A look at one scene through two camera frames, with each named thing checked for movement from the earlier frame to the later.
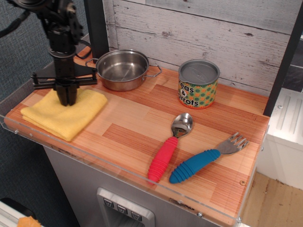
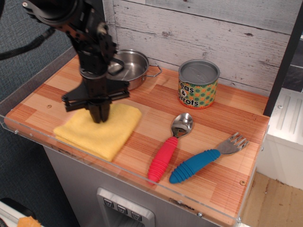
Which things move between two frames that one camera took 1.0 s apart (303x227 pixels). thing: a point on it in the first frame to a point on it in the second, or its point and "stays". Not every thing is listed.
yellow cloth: [66, 122] to [104, 140]
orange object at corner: [28, 222] stays
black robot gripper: [64, 79] to [96, 89]
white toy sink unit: [281, 151] stays
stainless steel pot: [123, 70] stays
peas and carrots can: [198, 81] stays
